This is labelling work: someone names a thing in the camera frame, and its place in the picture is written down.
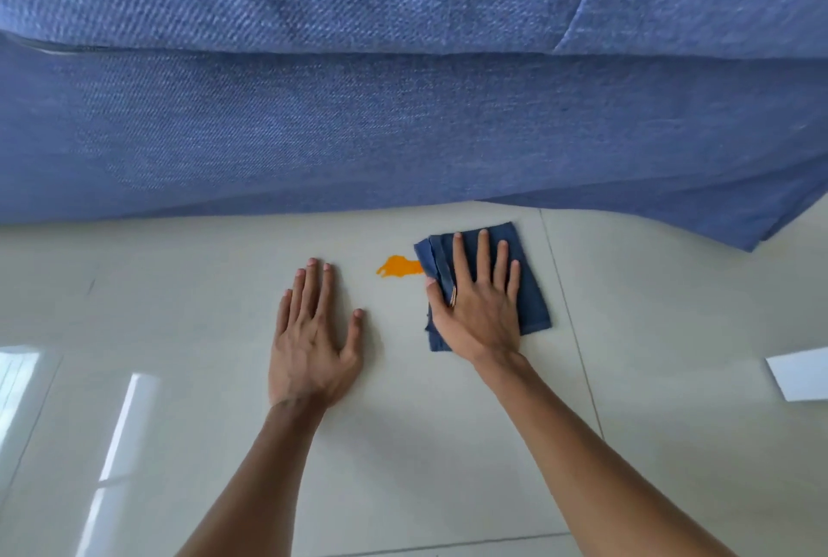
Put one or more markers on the person's left hand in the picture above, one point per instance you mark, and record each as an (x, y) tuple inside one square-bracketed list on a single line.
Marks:
[(307, 356)]

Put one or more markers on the person's right hand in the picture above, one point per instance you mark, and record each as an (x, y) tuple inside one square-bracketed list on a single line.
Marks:
[(482, 317)]

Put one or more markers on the person's left little finger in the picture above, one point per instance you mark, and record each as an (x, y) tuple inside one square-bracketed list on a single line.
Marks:
[(283, 314)]

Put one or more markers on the person's right thumb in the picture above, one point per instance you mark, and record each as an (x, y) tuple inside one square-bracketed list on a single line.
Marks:
[(436, 304)]

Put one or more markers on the person's right little finger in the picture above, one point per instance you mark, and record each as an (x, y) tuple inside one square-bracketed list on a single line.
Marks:
[(513, 281)]

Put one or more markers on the person's left middle finger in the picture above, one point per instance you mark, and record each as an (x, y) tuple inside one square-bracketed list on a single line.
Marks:
[(308, 291)]

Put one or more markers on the person's right middle finger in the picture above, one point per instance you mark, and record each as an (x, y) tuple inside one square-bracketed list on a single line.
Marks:
[(484, 259)]

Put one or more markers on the person's left thumb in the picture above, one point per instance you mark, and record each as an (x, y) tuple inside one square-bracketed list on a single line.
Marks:
[(354, 333)]

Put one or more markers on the blue cleaning cloth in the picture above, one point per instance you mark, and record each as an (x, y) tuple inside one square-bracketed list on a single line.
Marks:
[(530, 291)]

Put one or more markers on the person's right forearm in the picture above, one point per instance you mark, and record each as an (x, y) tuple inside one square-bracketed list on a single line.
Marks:
[(582, 466)]

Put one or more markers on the person's left forearm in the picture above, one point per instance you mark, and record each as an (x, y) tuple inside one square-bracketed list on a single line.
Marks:
[(259, 485)]

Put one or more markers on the orange liquid spill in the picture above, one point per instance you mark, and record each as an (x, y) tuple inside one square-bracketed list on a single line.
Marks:
[(398, 266)]

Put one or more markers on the blue fabric sofa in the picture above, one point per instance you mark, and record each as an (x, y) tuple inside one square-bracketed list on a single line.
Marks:
[(414, 71)]

